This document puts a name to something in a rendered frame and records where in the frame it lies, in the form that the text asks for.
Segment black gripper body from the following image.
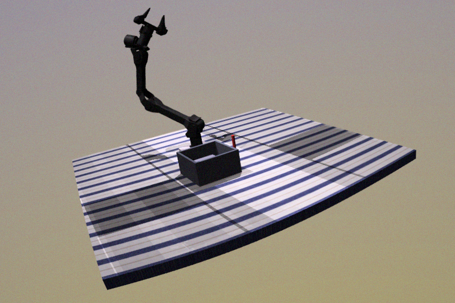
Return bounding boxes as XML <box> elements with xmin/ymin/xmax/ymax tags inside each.
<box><xmin>133</xmin><ymin>16</ymin><xmax>168</xmax><ymax>39</ymax></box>

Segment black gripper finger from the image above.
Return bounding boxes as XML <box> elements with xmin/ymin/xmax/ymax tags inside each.
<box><xmin>140</xmin><ymin>8</ymin><xmax>150</xmax><ymax>18</ymax></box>
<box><xmin>158</xmin><ymin>15</ymin><xmax>166</xmax><ymax>28</ymax></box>

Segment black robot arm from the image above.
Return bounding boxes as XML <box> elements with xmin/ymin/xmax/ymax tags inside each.
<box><xmin>124</xmin><ymin>35</ymin><xmax>205</xmax><ymax>147</ymax></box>

